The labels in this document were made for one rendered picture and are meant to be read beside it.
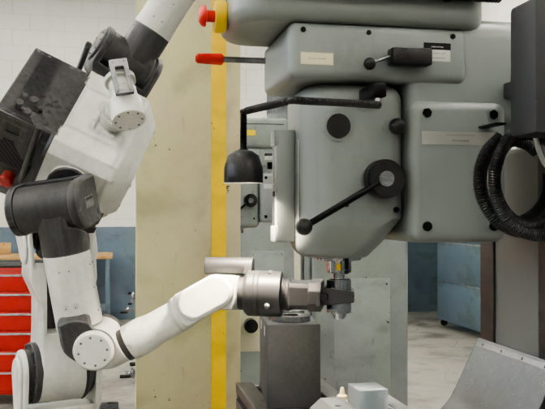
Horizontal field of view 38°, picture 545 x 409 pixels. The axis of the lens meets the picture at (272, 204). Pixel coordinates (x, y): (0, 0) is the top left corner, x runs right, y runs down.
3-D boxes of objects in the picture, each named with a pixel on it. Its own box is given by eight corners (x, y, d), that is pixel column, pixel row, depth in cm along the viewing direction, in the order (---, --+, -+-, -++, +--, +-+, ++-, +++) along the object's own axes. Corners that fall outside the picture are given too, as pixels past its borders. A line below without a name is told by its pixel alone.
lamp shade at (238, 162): (216, 182, 146) (216, 149, 146) (251, 183, 150) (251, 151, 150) (234, 182, 140) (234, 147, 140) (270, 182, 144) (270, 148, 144)
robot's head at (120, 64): (110, 118, 159) (109, 94, 152) (103, 85, 163) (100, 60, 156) (142, 114, 160) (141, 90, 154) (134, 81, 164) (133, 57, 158)
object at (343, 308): (351, 313, 149) (350, 284, 149) (326, 313, 150) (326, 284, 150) (351, 310, 154) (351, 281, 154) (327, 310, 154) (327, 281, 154)
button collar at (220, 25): (216, 28, 145) (216, -4, 145) (212, 36, 150) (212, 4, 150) (227, 29, 145) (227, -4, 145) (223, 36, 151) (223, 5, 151)
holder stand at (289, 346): (266, 409, 175) (266, 318, 175) (259, 387, 197) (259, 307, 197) (320, 407, 176) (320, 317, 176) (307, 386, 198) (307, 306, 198)
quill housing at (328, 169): (306, 260, 140) (306, 79, 140) (281, 254, 160) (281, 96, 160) (407, 259, 144) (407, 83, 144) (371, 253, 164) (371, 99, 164)
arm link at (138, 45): (122, 11, 181) (89, 62, 182) (129, 13, 173) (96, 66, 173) (164, 40, 186) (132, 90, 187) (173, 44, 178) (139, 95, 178)
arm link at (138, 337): (182, 340, 151) (94, 388, 152) (186, 325, 161) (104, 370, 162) (154, 292, 150) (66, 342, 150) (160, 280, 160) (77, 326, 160)
